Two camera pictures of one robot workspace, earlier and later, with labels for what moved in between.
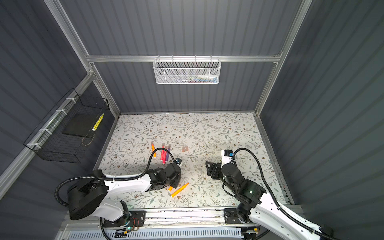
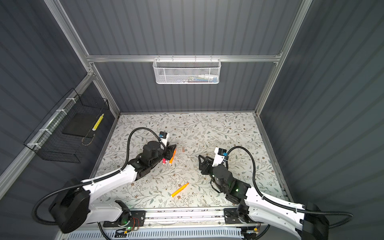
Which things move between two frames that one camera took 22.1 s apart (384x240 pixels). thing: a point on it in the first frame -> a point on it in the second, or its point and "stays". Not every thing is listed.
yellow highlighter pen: (176, 193) stays
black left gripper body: (175, 182) -> (167, 154)
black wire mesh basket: (65, 134) stays
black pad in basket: (81, 124) stays
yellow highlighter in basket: (98, 122) stays
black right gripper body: (217, 173) -> (209, 168)
